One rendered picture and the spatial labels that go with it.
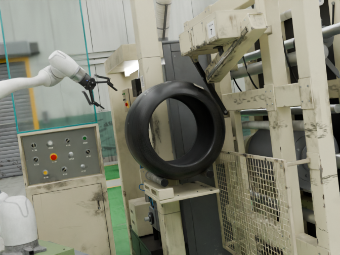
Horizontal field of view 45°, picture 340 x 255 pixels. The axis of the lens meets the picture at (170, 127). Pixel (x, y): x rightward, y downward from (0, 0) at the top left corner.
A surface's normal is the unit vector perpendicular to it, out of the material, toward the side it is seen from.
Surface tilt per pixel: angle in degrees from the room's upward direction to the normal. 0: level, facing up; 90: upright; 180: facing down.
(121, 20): 90
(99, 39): 90
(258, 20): 72
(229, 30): 90
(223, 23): 90
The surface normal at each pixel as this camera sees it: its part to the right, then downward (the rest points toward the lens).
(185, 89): 0.30, -0.17
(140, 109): -0.44, -0.32
